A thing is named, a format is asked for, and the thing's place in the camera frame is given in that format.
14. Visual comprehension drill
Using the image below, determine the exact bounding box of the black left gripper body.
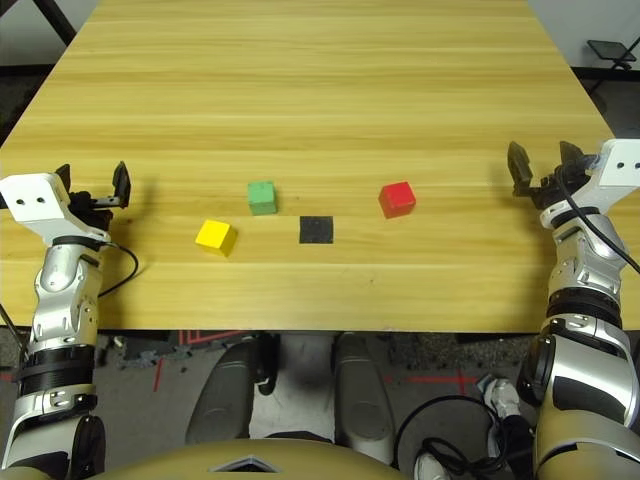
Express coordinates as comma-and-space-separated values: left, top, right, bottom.
66, 188, 123, 234

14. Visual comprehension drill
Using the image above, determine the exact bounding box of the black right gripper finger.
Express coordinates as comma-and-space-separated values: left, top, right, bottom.
506, 140, 535, 197
558, 140, 585, 177

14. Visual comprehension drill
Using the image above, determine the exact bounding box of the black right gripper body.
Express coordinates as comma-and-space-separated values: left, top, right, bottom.
513, 163, 587, 212

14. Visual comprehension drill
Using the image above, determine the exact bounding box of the yellow cube block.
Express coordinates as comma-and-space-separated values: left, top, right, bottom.
194, 218, 238, 259

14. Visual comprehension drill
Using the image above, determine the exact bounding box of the red cube block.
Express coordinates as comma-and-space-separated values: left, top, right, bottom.
377, 180, 418, 220

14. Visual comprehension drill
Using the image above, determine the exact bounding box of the green cube block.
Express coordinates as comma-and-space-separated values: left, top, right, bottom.
246, 180, 278, 217

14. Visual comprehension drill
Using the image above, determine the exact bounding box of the black tablet stand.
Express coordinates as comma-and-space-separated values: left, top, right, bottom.
586, 38, 637, 72

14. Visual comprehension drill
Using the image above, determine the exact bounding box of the black red-lined floor mat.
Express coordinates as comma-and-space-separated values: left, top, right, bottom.
115, 328, 262, 372

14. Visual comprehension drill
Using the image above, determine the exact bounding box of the black square marker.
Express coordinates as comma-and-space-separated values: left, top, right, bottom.
298, 215, 335, 246

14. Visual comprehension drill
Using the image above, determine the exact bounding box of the grey robot left leg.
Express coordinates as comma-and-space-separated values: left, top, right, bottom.
184, 333, 279, 447

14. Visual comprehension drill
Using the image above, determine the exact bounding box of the grey robot leg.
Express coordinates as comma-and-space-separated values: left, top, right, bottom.
331, 331, 400, 467
184, 333, 279, 447

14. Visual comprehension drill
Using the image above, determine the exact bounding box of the tan robot torso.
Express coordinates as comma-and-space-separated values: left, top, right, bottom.
97, 438, 404, 480

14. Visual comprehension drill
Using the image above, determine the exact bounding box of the grey robot right leg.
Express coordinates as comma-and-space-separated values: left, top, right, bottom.
331, 331, 400, 467

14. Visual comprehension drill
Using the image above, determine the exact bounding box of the white shoe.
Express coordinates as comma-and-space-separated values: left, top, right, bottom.
416, 451, 445, 480

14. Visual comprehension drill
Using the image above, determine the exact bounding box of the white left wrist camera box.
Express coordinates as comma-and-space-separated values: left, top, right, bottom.
0, 172, 109, 247

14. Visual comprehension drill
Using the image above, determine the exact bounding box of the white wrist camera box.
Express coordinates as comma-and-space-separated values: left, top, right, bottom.
0, 172, 109, 247
581, 138, 640, 211

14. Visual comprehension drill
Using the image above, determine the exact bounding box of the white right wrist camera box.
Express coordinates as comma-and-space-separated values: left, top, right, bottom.
581, 138, 640, 211

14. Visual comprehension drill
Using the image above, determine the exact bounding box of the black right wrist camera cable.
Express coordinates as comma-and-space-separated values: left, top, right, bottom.
556, 167, 640, 275

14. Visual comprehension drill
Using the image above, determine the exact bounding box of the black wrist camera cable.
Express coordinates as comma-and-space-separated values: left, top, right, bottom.
556, 167, 640, 275
93, 238, 141, 300

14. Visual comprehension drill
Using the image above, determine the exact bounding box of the black left wrist camera cable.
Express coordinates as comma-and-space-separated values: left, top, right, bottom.
93, 238, 141, 300

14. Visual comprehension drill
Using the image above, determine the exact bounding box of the black slanted frame bar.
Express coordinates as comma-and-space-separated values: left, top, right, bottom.
38, 0, 80, 40

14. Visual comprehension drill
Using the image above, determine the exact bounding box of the black floor cable bundle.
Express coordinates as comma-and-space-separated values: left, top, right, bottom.
396, 393, 542, 480

